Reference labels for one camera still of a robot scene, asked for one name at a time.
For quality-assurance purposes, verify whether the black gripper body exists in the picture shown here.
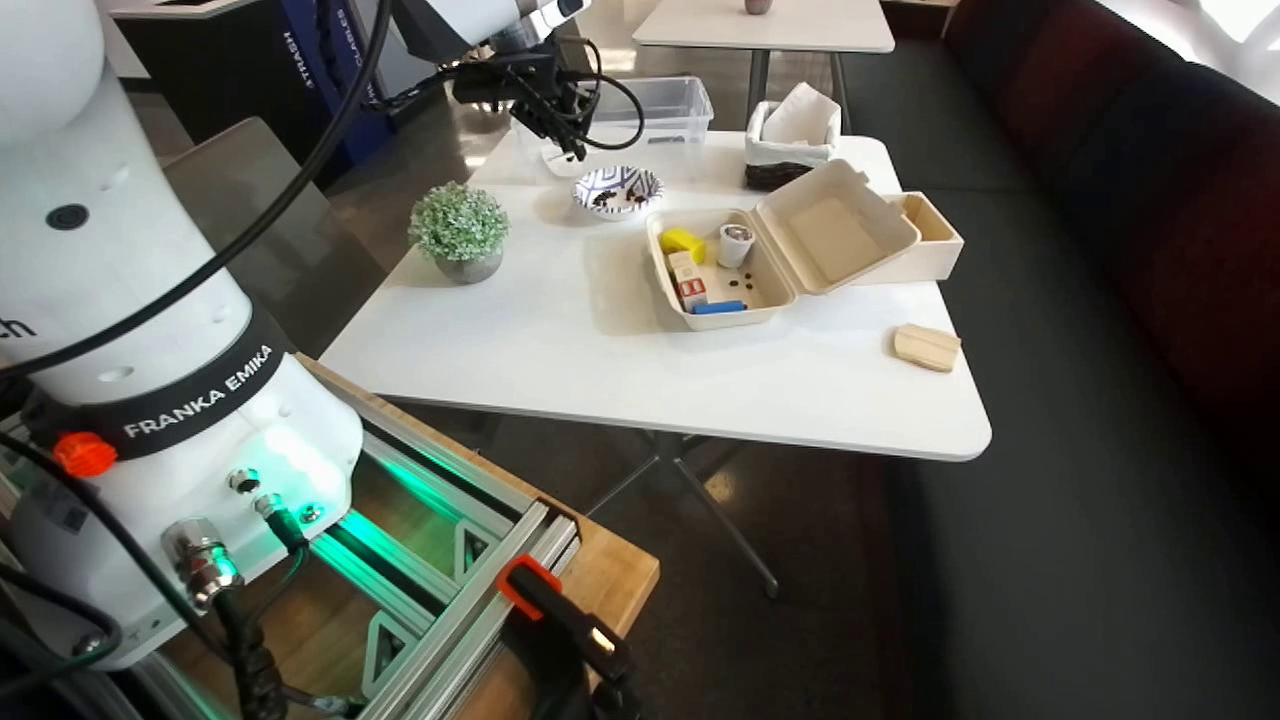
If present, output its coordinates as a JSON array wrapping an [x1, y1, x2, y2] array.
[[449, 49, 599, 144]]

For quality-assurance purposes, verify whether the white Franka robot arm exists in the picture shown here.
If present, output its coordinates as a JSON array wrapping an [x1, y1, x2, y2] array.
[[0, 0, 364, 670]]

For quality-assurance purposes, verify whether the blue patterned bowl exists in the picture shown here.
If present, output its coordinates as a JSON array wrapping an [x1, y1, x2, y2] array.
[[574, 163, 661, 222]]

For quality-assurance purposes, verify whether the coffee pod cup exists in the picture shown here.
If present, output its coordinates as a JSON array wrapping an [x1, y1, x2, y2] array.
[[717, 224, 754, 271]]

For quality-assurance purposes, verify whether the beige clamshell food pack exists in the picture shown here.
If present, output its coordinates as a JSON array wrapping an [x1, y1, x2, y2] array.
[[645, 161, 914, 331]]

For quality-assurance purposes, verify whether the clear plastic bin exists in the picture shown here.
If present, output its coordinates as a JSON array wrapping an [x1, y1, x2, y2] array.
[[586, 76, 712, 147]]

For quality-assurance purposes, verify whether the small green potted plant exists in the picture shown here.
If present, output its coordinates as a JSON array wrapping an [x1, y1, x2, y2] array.
[[409, 185, 507, 283]]

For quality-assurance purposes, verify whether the white folding table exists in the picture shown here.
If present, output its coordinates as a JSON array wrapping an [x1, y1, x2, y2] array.
[[324, 127, 990, 464]]

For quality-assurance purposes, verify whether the red white block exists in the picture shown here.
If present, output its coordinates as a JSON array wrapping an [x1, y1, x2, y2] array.
[[671, 269, 707, 309]]

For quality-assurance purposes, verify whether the blue block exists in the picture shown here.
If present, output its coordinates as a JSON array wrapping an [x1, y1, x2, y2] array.
[[689, 301, 747, 317]]

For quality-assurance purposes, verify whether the black white napkin tray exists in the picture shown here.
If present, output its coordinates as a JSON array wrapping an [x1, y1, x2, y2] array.
[[745, 85, 838, 191]]

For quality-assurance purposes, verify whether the white side table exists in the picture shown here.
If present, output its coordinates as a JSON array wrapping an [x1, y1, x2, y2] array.
[[630, 0, 897, 110]]

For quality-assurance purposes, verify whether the small wooden box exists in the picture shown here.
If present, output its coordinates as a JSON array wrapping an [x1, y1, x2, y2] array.
[[880, 191, 962, 283]]

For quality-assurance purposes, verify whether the orange black clamp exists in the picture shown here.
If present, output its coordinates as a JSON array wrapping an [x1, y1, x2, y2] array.
[[497, 558, 638, 720]]

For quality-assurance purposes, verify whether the dark sofa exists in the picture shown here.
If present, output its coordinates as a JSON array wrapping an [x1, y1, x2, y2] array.
[[852, 0, 1280, 720]]

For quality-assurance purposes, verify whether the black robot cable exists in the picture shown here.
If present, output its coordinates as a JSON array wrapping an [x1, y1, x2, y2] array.
[[0, 0, 649, 377]]

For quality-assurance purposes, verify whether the aluminium frame rail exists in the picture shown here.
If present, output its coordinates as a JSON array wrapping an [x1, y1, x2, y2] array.
[[311, 429, 579, 720]]

